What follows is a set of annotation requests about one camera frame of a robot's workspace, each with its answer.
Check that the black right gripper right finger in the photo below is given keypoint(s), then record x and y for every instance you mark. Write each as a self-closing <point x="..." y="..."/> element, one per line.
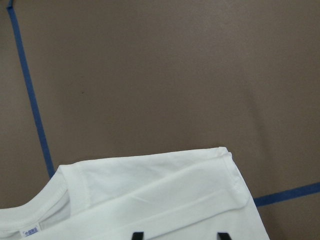
<point x="226" y="232"/>

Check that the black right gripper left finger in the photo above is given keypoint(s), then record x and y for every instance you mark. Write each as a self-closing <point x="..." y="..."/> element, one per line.
<point x="138" y="234"/>

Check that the white printed t-shirt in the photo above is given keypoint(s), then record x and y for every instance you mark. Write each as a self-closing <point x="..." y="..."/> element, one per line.
<point x="181" y="195"/>

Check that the blue tape line crosswise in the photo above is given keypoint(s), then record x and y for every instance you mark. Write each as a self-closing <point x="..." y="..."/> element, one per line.
<point x="286" y="195"/>

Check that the blue tape line centre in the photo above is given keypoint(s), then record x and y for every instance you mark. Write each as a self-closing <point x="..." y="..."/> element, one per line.
<point x="30" y="89"/>

